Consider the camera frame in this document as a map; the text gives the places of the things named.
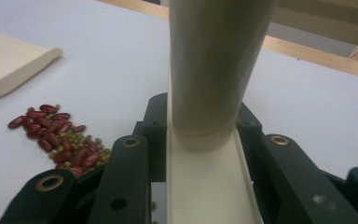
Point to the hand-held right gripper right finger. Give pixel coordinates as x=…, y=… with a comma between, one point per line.
x=250, y=130

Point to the cream brush with red tip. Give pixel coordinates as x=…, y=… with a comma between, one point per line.
x=211, y=77

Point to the wooden table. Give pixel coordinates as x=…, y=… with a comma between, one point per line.
x=323, y=62

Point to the pile of red and green beans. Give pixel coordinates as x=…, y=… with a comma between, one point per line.
x=59, y=140

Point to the cream plastic dustpan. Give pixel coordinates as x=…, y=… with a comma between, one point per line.
x=6, y=62

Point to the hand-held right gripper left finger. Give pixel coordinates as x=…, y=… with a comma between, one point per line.
x=158, y=133

